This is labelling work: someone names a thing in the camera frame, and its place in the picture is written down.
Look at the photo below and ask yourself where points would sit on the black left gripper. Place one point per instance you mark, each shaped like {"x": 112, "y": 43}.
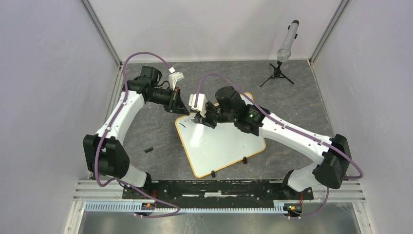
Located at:
{"x": 175, "y": 104}

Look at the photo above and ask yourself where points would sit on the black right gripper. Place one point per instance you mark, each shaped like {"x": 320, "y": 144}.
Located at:
{"x": 206, "y": 121}

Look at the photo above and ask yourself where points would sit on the white whiteboard with yellow frame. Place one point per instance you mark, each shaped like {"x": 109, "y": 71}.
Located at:
{"x": 209, "y": 150}

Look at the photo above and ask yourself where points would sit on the silver microphone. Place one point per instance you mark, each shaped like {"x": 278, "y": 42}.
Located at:
{"x": 284, "y": 52}

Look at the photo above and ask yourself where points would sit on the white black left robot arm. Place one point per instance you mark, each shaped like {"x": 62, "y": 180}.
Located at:
{"x": 104, "y": 150}

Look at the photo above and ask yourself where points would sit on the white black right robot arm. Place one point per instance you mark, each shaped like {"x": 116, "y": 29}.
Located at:
{"x": 330, "y": 155}

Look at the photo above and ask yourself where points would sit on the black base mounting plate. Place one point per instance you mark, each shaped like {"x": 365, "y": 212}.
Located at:
{"x": 221, "y": 194}

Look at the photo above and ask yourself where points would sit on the black microphone tripod stand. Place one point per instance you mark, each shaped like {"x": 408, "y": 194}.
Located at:
{"x": 277, "y": 74}

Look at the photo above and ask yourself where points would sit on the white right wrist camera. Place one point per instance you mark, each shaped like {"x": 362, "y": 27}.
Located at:
{"x": 198, "y": 103}

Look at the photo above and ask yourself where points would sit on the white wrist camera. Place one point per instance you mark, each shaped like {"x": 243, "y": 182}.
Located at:
{"x": 198, "y": 103}
{"x": 174, "y": 77}

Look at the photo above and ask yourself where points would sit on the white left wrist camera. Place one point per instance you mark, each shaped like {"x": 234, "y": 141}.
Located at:
{"x": 174, "y": 77}

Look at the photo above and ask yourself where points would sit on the white toothed cable rail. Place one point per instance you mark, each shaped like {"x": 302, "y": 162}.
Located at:
{"x": 142, "y": 208}

